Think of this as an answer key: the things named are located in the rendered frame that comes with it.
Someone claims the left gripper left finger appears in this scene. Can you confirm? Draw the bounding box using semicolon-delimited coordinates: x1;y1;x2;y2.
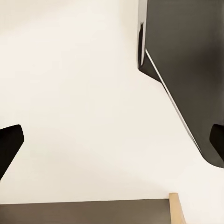
0;124;24;180

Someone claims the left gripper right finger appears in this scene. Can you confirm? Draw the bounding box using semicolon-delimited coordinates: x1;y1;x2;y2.
209;124;224;161

